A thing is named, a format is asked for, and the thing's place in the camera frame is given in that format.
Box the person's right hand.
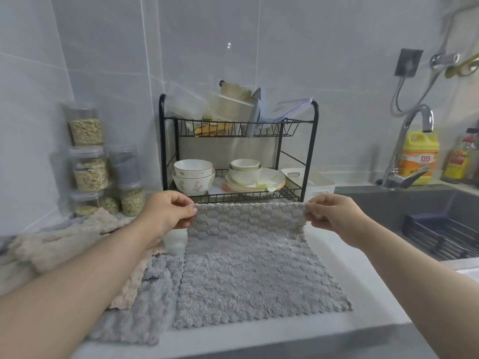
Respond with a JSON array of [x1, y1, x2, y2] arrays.
[[305, 193, 375, 249]]

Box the person's left hand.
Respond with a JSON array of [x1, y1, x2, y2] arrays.
[[136, 190, 198, 251]]

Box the grey checked towel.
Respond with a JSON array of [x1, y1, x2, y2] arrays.
[[174, 200, 353, 330]]

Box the pile of fluffy cloths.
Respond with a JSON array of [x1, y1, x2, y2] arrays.
[[0, 207, 186, 347]]

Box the person's left forearm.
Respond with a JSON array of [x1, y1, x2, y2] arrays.
[[0, 220, 165, 359]]

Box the person's right forearm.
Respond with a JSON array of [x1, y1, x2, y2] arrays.
[[348, 224, 479, 359]]

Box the small clear jar of oats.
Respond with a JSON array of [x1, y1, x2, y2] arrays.
[[119, 181, 146, 217]]

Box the white plastic basket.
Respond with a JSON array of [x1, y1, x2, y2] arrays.
[[280, 168, 336, 200]]

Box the grey kitchen sink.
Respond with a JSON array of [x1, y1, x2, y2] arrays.
[[334, 184, 479, 262]]

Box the clear jar grey contents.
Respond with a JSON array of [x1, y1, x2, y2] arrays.
[[108, 145, 135, 183]]

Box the small bowls on plates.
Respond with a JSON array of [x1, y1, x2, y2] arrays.
[[224, 175, 286, 193]]

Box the short clear plastic jar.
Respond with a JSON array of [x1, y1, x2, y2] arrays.
[[71, 190, 120, 217]]

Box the blue sink drain rack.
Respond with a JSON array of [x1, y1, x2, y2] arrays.
[[402, 213, 479, 260]]

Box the small white bowl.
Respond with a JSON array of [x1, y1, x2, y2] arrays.
[[228, 166, 262, 186], [229, 159, 261, 172]]

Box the chrome faucet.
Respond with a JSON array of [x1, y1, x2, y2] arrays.
[[381, 104, 435, 190]]

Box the yellow dish cloth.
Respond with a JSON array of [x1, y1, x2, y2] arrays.
[[194, 121, 235, 138]]

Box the yellow detergent bottle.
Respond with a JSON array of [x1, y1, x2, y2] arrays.
[[396, 131, 441, 185]]

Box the clear plastic food container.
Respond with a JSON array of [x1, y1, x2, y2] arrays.
[[164, 84, 210, 118]]

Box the blue rimmed container lid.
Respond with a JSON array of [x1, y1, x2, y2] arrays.
[[263, 97, 313, 124]]

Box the large clear food container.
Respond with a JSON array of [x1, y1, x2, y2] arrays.
[[208, 93, 259, 124]]

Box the yellow label sauce bottle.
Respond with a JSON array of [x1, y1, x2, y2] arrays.
[[442, 127, 479, 183]]

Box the grey plastic lid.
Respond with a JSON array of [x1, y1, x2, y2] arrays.
[[250, 87, 262, 137]]

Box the tan lid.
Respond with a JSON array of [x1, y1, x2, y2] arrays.
[[220, 82, 253, 101]]

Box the chrome water valve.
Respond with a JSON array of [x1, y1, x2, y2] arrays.
[[428, 52, 460, 70]]

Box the black wire dish rack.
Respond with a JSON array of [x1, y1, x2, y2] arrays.
[[159, 94, 319, 204]]

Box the grey power cable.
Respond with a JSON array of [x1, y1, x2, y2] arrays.
[[391, 76, 416, 116]]

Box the black wall socket with plug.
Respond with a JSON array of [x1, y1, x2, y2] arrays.
[[394, 48, 424, 78]]

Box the yellow gas hose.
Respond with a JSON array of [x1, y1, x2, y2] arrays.
[[444, 54, 479, 79]]

